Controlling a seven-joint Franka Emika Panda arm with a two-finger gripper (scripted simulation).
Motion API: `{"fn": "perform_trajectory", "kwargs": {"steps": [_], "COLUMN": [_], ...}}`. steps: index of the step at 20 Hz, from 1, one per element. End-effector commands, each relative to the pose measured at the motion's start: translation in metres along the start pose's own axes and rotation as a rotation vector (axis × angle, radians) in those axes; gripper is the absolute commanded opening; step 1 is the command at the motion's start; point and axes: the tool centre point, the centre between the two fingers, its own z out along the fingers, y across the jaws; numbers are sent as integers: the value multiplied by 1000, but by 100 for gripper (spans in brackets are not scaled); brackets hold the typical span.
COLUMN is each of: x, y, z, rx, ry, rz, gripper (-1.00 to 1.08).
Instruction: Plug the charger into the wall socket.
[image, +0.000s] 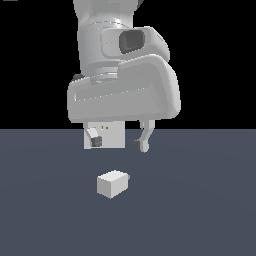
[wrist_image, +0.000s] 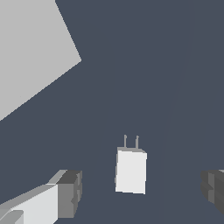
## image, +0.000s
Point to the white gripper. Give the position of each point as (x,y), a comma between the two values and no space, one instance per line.
(123,96)

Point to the white charger cube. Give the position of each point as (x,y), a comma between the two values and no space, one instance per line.
(111,184)

